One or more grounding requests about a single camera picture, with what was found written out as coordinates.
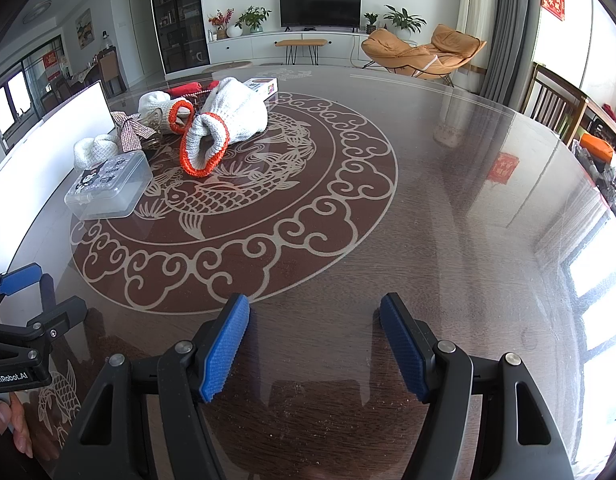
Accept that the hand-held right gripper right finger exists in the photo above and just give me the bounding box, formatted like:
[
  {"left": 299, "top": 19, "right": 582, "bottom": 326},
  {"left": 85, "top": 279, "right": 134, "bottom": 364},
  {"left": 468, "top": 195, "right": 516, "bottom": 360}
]
[{"left": 379, "top": 292, "right": 575, "bottom": 480}]

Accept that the framed wall painting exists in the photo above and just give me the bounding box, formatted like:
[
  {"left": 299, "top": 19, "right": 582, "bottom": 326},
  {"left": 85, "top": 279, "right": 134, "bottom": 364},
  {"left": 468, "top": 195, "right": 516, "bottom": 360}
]
[{"left": 75, "top": 8, "right": 94, "bottom": 50}]

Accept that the cluttered wooden side table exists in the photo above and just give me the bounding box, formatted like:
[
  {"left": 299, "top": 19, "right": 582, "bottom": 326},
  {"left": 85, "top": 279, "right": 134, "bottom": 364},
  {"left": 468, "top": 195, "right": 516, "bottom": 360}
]
[{"left": 570, "top": 100, "right": 616, "bottom": 211}]

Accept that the round ceiling light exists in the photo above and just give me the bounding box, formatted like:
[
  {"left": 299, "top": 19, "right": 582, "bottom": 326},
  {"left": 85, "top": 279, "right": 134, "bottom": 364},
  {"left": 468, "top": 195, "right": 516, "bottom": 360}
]
[{"left": 23, "top": 2, "right": 53, "bottom": 23}]

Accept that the grey curtain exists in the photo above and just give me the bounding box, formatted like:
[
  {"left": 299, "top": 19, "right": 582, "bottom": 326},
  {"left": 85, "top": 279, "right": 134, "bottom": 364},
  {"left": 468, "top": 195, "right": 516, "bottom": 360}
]
[{"left": 480, "top": 0, "right": 544, "bottom": 106}]

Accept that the white blue ointment carton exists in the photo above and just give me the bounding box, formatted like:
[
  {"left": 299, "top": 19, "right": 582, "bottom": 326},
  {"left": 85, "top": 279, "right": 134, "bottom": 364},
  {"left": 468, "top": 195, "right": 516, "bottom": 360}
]
[{"left": 240, "top": 76, "right": 279, "bottom": 98}]

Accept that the dark glass display cabinet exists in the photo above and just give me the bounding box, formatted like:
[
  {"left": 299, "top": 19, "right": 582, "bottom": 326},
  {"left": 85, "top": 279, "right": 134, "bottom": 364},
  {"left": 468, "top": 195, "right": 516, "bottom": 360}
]
[{"left": 148, "top": 0, "right": 211, "bottom": 77}]

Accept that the round beige floor cushion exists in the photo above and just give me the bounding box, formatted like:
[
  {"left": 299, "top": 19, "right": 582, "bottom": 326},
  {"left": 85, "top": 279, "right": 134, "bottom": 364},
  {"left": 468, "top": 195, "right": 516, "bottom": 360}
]
[{"left": 203, "top": 60, "right": 253, "bottom": 72}]

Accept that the red packet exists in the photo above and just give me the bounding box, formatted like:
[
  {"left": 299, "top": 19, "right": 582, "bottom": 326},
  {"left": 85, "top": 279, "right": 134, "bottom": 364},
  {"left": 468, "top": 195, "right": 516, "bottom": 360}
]
[{"left": 167, "top": 84, "right": 209, "bottom": 100}]

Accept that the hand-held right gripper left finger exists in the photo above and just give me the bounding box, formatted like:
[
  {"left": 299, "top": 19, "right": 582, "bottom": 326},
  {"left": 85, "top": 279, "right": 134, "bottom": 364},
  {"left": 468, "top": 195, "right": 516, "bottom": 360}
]
[{"left": 53, "top": 292, "right": 251, "bottom": 480}]

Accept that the bushy green potted plant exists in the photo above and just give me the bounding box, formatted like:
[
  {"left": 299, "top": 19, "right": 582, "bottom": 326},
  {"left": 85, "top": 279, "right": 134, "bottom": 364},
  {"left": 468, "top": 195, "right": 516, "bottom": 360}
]
[{"left": 234, "top": 6, "right": 272, "bottom": 34}]

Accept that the white cardboard box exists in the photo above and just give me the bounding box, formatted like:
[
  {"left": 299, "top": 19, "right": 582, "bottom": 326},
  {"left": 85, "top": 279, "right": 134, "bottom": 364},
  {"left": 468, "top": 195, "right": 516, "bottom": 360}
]
[{"left": 0, "top": 80, "right": 115, "bottom": 273}]

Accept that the wooden dining table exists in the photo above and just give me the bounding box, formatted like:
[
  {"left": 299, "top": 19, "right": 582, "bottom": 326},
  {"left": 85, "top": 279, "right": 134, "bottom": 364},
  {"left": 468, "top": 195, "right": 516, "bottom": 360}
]
[{"left": 65, "top": 60, "right": 104, "bottom": 93}]

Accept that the broad leaf potted plant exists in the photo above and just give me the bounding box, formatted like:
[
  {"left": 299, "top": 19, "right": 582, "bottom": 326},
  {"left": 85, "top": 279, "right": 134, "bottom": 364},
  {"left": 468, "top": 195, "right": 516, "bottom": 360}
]
[{"left": 383, "top": 5, "right": 427, "bottom": 38}]

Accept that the orange rocking chair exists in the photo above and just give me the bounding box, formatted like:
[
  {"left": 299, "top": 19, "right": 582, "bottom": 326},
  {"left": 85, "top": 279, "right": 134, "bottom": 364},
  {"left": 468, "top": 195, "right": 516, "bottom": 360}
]
[{"left": 360, "top": 24, "right": 488, "bottom": 86}]

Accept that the red flower arrangement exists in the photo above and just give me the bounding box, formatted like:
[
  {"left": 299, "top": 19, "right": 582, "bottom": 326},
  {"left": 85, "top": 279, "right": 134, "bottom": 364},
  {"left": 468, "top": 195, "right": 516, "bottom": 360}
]
[{"left": 208, "top": 8, "right": 235, "bottom": 41}]

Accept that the orange bag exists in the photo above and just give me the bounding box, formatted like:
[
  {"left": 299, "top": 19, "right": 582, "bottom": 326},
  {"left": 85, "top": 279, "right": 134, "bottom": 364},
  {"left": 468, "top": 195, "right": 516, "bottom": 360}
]
[{"left": 578, "top": 132, "right": 616, "bottom": 163}]

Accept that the person's left hand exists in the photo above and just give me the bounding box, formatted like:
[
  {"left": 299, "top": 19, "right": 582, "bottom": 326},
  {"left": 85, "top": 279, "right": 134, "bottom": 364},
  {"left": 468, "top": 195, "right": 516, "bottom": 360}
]
[{"left": 0, "top": 392, "right": 61, "bottom": 463}]

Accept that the dark wooden slatted chair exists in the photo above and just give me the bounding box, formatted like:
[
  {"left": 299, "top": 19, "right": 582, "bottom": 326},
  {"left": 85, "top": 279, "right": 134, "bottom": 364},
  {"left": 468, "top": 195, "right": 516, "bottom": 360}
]
[{"left": 519, "top": 62, "right": 589, "bottom": 136}]

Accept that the fabric covered standing air conditioner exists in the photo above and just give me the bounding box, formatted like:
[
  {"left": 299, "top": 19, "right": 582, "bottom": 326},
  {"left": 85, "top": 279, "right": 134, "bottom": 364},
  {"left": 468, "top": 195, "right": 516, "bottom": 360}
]
[{"left": 458, "top": 0, "right": 501, "bottom": 67}]

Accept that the clear plastic box with sticker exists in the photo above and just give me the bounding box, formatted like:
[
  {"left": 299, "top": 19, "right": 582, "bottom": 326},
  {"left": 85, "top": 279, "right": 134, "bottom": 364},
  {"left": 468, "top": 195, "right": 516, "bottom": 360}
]
[{"left": 64, "top": 152, "right": 154, "bottom": 221}]

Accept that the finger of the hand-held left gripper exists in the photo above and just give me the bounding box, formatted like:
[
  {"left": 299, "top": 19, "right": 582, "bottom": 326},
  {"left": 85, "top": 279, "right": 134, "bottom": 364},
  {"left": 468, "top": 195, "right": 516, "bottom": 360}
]
[
  {"left": 0, "top": 262, "right": 57, "bottom": 318},
  {"left": 0, "top": 296, "right": 88, "bottom": 361}
]

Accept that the white glove orange cuff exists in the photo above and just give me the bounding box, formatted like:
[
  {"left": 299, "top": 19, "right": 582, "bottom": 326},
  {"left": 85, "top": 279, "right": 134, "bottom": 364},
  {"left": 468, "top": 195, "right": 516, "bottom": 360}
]
[{"left": 138, "top": 91, "right": 196, "bottom": 135}]

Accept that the brown dining chair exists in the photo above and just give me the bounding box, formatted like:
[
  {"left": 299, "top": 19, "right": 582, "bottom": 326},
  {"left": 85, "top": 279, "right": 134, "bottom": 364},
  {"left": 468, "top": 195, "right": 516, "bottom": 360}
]
[{"left": 98, "top": 46, "right": 128, "bottom": 96}]

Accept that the large white knitted glove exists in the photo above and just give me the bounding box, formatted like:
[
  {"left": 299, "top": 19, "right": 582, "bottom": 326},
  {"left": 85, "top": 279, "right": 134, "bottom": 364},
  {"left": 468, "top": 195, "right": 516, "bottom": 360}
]
[{"left": 179, "top": 76, "right": 269, "bottom": 178}]

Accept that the white TV cabinet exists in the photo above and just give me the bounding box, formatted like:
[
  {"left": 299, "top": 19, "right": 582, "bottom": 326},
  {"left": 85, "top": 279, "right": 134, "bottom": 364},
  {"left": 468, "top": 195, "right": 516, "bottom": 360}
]
[{"left": 206, "top": 30, "right": 389, "bottom": 67}]

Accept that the black television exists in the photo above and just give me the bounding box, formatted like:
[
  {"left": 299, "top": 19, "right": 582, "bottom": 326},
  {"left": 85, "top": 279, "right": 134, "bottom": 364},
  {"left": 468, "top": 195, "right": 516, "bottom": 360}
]
[{"left": 279, "top": 0, "right": 363, "bottom": 30}]

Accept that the wooden bench with metal legs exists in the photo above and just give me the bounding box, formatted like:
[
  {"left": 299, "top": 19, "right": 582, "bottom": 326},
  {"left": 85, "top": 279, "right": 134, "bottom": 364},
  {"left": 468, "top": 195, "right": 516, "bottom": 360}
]
[{"left": 274, "top": 38, "right": 328, "bottom": 66}]

